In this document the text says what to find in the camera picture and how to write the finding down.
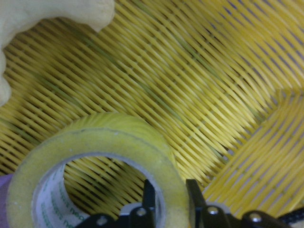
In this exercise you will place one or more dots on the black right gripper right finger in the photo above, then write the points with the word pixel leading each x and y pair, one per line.
pixel 204 214

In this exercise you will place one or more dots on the pale yellow banana toy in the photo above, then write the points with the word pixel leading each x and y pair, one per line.
pixel 17 16

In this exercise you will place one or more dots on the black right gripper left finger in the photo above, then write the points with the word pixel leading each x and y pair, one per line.
pixel 143 216

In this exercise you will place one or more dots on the yellow plastic basket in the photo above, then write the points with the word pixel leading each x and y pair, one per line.
pixel 221 80

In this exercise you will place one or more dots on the yellow tape roll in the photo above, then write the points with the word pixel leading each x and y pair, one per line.
pixel 37 199

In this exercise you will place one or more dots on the purple foam block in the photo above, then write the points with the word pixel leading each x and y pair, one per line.
pixel 4 184

